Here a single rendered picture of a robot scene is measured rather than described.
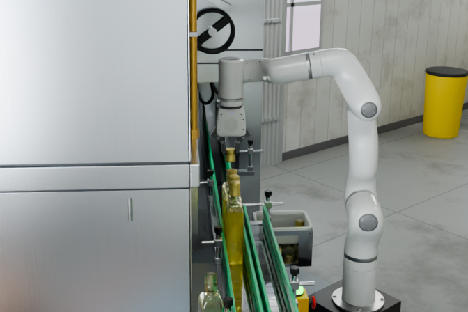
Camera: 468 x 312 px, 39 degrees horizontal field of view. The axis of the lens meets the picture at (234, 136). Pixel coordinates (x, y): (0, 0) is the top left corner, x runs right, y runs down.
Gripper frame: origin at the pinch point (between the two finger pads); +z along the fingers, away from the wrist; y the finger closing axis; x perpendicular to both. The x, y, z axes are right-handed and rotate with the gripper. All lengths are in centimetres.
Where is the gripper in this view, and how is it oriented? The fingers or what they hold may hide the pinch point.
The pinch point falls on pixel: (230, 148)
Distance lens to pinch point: 231.5
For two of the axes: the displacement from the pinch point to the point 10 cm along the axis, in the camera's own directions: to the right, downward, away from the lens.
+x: -0.7, -2.9, 9.5
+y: 10.0, -0.1, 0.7
